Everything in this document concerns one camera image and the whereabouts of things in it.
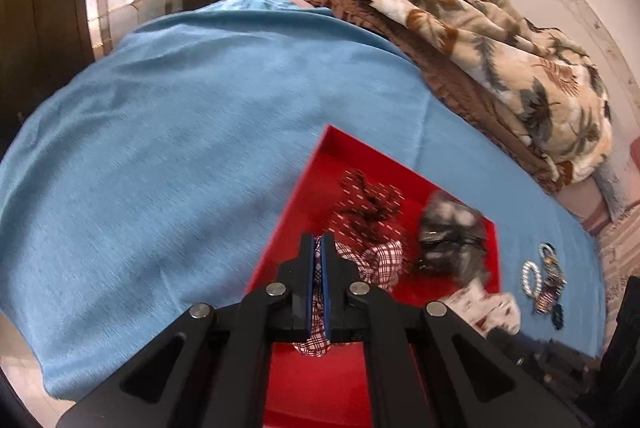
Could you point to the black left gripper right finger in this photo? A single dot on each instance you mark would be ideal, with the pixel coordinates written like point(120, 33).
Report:
point(343, 322)

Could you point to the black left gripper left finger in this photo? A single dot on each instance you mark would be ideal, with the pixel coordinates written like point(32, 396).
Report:
point(294, 320)

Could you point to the red white plaid scrunchie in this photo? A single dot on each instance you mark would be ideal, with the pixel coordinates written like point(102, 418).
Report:
point(380, 265)

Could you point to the white dotted scrunchie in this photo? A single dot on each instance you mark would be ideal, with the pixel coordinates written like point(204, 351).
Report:
point(484, 311)

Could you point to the dark red dotted scrunchie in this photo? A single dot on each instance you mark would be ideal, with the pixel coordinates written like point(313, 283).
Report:
point(367, 214)

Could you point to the grey sheer scrunchie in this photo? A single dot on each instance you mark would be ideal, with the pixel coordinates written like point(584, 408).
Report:
point(452, 240)

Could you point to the pink striped floral pillow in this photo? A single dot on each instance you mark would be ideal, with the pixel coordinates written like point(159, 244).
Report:
point(619, 255)

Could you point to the blue bed sheet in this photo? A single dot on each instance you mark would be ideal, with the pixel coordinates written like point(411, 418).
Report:
point(156, 177)

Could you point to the brown ruffled blanket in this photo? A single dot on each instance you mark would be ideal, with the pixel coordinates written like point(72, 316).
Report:
point(450, 84)

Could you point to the cream leaf print blanket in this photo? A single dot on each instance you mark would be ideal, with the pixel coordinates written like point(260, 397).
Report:
point(547, 86)

